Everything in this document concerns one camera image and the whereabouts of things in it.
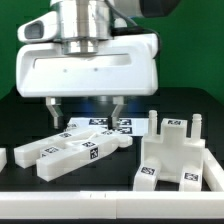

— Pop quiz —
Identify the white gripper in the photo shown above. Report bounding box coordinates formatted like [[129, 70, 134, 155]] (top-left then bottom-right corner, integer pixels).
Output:
[[16, 11, 159, 129]]

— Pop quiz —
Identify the white chair seat block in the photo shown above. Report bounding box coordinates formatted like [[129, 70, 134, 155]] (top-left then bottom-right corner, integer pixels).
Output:
[[141, 110, 205, 183]]

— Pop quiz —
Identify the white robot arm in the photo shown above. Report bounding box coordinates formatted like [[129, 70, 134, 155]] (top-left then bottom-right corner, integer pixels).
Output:
[[16, 0, 181, 128]]

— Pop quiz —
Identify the front long chair side piece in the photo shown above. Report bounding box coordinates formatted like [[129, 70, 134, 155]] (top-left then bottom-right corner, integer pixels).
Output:
[[36, 134, 133, 181]]

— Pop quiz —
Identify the long chair side piece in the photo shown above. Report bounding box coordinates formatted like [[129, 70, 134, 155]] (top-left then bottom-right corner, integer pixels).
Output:
[[36, 134, 133, 181], [13, 125, 114, 168]]

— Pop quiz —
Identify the rear long chair side piece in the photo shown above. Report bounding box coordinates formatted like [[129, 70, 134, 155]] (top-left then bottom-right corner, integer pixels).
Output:
[[13, 125, 114, 168]]

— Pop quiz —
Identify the white left border block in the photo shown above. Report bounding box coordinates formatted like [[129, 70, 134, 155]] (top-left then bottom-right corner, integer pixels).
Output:
[[0, 148, 7, 172]]

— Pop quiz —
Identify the flat white tagged base plate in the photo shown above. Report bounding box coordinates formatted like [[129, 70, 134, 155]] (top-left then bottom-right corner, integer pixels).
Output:
[[66, 117, 148, 136]]

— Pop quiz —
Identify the white front border rail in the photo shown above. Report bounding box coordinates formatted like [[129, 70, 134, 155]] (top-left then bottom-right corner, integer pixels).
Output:
[[0, 191, 224, 219]]

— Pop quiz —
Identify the white border rail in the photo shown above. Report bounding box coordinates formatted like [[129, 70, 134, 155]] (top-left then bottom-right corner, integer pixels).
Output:
[[0, 191, 224, 219], [203, 149, 224, 192]]

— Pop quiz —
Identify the white right border rail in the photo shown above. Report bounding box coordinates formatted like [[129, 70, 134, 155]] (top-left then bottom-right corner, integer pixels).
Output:
[[203, 149, 224, 192]]

